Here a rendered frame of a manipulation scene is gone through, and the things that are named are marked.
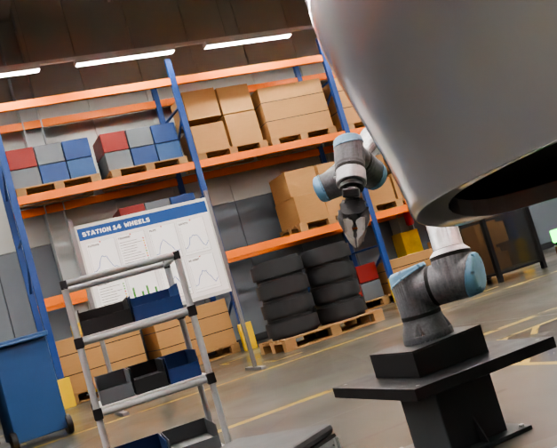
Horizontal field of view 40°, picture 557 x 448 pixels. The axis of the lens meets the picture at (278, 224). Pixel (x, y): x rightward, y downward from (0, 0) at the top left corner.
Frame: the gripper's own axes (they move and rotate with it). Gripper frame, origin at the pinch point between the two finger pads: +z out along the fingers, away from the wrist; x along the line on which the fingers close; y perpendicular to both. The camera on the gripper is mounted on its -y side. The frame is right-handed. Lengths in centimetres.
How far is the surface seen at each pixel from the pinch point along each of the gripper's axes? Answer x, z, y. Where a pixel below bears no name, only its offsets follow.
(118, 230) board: 259, -270, 439
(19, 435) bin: 332, -71, 434
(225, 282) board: 167, -236, 511
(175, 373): 85, -2, 105
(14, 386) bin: 336, -111, 418
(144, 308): 95, -27, 91
